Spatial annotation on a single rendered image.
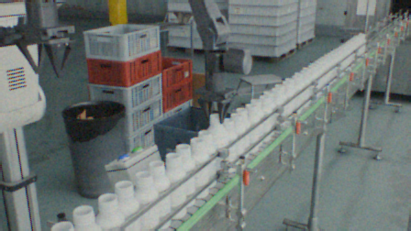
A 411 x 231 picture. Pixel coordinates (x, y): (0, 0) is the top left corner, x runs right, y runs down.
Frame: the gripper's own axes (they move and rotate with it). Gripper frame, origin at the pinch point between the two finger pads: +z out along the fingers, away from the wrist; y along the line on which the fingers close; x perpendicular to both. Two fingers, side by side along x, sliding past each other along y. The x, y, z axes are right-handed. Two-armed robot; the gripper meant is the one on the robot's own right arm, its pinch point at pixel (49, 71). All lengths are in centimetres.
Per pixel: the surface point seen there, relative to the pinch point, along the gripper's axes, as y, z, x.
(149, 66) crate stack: -161, 61, 245
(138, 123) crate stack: -158, 108, 221
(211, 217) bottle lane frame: 21, 45, 31
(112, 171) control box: -2.7, 31.2, 18.7
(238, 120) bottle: 17, 24, 55
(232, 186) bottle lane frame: 21, 41, 44
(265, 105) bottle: 17, 26, 78
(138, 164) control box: 2.8, 29.6, 23.2
